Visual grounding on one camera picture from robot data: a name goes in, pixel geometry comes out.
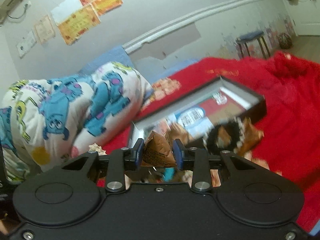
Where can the beige framed wall certificate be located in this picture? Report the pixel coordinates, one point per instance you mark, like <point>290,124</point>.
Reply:
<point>45,30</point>

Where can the black shallow cardboard box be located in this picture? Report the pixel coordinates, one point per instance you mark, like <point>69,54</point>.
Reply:
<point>257,107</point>

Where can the white door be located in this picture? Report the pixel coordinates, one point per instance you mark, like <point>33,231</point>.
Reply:
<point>307,17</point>

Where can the cream knitted scrunchie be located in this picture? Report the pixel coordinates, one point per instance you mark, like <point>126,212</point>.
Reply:
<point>97,148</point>

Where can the faded wall stickers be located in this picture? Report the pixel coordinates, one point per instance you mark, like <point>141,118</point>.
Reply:
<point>271,33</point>

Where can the blue padded metal stool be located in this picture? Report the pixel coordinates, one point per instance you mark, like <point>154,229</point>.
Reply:
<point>250,35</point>

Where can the white curved wall moulding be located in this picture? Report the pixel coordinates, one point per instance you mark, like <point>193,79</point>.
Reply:
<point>162,32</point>

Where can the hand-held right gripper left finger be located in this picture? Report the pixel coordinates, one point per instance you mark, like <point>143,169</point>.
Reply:
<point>138,153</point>

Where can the dark patterned ball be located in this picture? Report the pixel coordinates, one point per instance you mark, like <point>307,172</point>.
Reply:
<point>285,40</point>

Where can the cartoon monster printed quilt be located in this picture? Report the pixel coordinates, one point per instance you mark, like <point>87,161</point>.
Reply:
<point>62,105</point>

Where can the red teddy bear blanket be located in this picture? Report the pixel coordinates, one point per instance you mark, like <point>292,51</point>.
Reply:
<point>287,105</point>

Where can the white wall paper sheet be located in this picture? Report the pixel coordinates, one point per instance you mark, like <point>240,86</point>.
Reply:
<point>65,10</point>

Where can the yellow and red wall certificate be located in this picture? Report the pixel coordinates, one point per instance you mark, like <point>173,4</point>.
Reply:
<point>77,25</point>

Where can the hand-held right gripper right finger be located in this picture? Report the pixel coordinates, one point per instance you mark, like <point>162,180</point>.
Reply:
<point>178,155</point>

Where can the black fuzzy scrunchie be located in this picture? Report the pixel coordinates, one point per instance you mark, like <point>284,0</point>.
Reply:
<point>212,135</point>

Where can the white wall socket panel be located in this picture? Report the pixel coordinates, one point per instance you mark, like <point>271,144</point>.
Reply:
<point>26,43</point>

